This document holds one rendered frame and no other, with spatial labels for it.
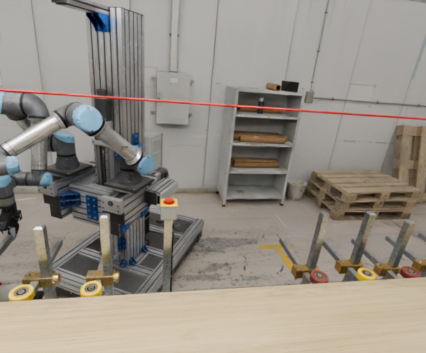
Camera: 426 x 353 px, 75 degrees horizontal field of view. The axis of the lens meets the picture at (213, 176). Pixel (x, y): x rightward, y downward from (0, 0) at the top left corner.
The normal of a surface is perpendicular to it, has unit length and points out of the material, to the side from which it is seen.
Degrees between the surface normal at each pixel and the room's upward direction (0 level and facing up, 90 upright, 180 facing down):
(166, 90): 90
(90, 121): 85
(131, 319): 0
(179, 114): 90
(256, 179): 90
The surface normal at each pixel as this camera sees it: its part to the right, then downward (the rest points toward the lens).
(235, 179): 0.19, 0.38
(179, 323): 0.09, -0.93
